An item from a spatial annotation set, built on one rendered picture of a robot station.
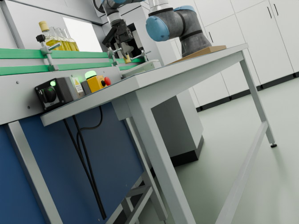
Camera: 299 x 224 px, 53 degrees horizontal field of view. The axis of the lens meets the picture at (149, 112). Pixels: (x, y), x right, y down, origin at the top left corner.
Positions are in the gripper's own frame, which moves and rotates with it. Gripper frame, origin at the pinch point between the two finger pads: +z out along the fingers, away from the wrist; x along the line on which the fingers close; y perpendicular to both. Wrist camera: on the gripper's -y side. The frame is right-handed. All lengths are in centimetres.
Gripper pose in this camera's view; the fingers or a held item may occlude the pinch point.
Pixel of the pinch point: (126, 57)
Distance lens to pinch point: 173.3
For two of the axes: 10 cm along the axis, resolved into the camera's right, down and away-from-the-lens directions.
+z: 3.6, 9.3, 0.8
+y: 9.0, -3.3, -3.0
